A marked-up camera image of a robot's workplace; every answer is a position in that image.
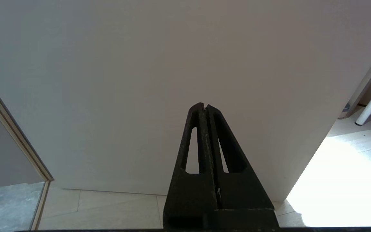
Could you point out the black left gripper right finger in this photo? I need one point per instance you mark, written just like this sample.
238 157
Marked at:
246 193

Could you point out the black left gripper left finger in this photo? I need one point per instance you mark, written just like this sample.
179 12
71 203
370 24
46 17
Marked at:
185 193

